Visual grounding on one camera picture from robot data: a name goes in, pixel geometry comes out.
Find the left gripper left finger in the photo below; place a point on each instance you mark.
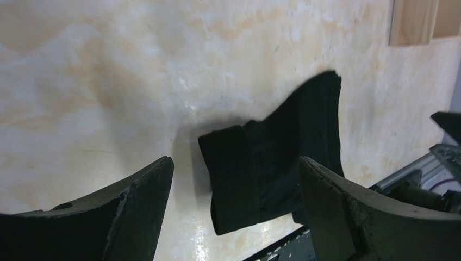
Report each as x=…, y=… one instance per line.
x=119, y=222

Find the wooden compartment tray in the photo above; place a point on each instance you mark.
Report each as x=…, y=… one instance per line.
x=417, y=23

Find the black metal base rail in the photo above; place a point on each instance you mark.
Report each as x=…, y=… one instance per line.
x=408, y=185

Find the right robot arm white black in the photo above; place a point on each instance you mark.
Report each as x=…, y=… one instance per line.
x=449, y=122

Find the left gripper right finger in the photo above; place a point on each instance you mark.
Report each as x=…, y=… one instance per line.
x=351, y=222

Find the black boxer underwear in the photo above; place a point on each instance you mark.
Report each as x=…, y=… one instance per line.
x=253, y=168

